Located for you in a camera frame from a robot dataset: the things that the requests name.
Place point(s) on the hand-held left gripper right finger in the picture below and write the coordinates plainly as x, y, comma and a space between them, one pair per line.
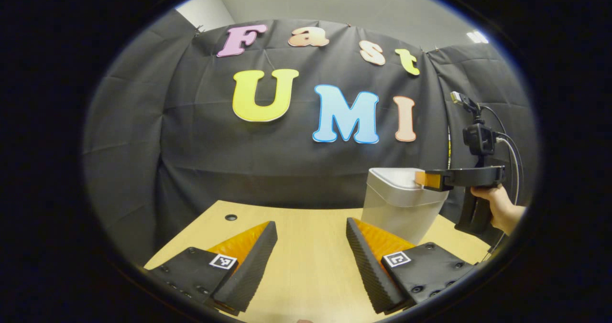
366, 265

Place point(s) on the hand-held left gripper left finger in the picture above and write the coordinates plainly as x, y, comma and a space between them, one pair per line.
251, 265

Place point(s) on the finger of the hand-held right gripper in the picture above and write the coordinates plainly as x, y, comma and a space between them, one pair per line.
428, 180

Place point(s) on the white desktop garbage bin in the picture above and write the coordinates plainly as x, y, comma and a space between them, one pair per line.
397, 208

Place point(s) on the wooden desktop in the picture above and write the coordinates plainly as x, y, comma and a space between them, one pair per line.
311, 275

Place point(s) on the small ceiling light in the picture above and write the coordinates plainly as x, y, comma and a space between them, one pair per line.
477, 37

